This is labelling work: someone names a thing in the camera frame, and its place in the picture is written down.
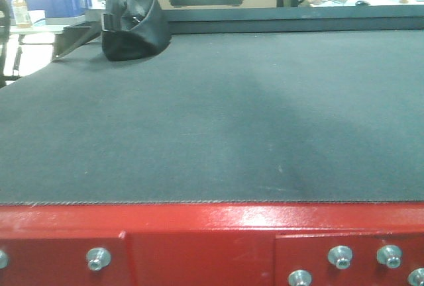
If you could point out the black conveyor belt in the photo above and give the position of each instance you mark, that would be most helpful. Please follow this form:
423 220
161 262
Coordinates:
267 117

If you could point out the black fabric bag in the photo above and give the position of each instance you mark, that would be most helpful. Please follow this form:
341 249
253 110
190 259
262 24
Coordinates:
129 30

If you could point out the steel bolt lower centre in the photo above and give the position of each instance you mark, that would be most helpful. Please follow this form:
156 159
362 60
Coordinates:
300 277

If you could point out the steel bolt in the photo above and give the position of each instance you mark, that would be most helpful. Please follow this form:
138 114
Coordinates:
389 256
300 277
4 259
416 277
340 257
98 258

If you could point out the steel bolt centre right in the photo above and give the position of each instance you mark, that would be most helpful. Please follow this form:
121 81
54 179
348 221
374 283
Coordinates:
340 257

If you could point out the white side table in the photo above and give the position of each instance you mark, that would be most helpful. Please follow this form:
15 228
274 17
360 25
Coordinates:
55 29

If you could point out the white paper cup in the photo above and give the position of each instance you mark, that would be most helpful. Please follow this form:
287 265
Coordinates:
37 16

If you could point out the orange drink bottle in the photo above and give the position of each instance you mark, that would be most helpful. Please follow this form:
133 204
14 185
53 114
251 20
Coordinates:
20 11

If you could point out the steel bolt far left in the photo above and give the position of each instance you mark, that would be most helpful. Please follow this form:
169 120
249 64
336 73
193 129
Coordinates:
4 259

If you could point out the steel bolt lower right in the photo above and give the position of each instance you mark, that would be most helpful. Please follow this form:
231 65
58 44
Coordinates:
416 277

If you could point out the red conveyor frame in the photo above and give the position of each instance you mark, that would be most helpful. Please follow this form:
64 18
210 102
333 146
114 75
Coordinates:
208 244

